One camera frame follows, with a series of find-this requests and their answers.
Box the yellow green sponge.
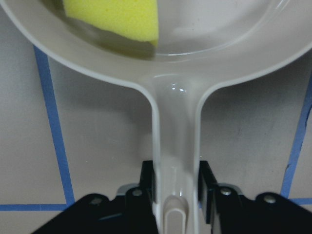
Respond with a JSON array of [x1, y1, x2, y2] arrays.
[[40, 0, 159, 60]]

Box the beige plastic dustpan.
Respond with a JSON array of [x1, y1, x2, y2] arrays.
[[0, 0, 312, 234]]

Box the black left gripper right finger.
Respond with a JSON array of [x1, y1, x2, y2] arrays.
[[198, 160, 222, 234]]

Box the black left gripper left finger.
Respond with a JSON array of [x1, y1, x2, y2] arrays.
[[139, 160, 156, 202]]

